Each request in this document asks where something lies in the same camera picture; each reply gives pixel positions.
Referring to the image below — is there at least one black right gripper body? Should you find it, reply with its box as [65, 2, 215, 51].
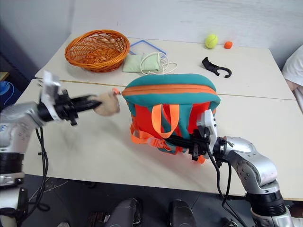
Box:
[188, 129, 212, 162]

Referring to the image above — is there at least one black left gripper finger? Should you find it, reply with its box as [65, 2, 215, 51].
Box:
[75, 101, 102, 112]
[75, 95, 100, 104]

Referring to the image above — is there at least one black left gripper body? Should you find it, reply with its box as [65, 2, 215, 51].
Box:
[53, 89, 80, 127]

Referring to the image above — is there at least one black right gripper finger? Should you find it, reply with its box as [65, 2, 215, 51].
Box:
[165, 139, 190, 150]
[170, 135, 193, 143]

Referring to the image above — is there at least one beige plush toy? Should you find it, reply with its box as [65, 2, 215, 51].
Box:
[94, 92, 121, 117]

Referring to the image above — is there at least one orange and teal backpack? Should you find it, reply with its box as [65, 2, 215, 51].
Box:
[122, 73, 222, 165]

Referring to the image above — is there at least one orange wicker basket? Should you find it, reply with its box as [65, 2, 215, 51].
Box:
[64, 29, 131, 73]

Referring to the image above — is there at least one light green fabric pouch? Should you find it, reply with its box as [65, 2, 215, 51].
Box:
[122, 52, 161, 74]

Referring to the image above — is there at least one blue round object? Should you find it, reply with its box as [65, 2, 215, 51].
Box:
[0, 80, 16, 106]

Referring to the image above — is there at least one dark rounded grey shape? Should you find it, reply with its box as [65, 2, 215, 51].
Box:
[109, 198, 144, 227]
[167, 200, 197, 227]

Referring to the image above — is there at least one black plastic hook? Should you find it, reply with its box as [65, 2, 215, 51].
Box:
[201, 57, 233, 79]

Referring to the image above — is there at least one yellow-green tennis ball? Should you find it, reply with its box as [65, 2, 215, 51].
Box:
[205, 34, 219, 49]

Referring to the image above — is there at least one person in white shirt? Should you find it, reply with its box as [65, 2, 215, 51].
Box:
[281, 44, 303, 112]

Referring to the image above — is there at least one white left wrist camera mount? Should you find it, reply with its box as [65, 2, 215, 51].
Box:
[39, 70, 62, 119]

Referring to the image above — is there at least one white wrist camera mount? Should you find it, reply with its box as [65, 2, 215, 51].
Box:
[39, 70, 62, 119]
[196, 109, 218, 142]

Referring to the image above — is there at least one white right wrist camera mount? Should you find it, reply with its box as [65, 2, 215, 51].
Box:
[196, 109, 218, 142]

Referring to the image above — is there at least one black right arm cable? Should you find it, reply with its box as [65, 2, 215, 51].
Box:
[206, 143, 248, 227]

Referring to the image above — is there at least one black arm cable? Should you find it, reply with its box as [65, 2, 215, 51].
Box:
[16, 126, 51, 225]
[206, 143, 248, 227]

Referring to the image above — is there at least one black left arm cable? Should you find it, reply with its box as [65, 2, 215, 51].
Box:
[16, 126, 51, 225]

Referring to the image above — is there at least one white cord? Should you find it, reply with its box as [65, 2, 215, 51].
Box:
[140, 52, 178, 76]

